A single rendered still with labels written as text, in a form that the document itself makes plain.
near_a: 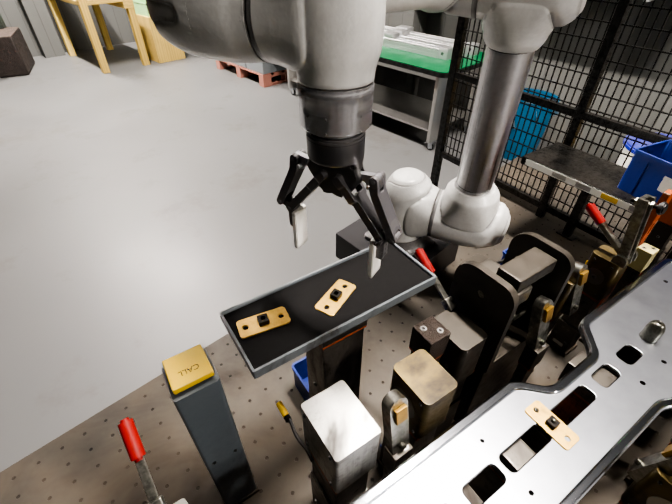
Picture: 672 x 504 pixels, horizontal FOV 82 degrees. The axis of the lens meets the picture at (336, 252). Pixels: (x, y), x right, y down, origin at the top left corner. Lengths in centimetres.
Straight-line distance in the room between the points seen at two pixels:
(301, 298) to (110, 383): 163
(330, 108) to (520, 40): 57
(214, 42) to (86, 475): 97
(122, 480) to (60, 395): 122
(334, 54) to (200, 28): 16
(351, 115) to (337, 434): 43
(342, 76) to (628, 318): 85
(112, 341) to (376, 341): 156
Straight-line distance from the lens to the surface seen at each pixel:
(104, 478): 115
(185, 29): 53
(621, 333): 104
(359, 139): 49
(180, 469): 109
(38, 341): 260
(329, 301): 68
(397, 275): 74
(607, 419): 88
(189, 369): 64
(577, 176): 154
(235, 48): 50
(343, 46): 43
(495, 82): 100
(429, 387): 69
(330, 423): 61
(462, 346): 76
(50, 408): 228
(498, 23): 95
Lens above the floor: 166
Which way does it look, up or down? 40 degrees down
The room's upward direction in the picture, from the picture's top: straight up
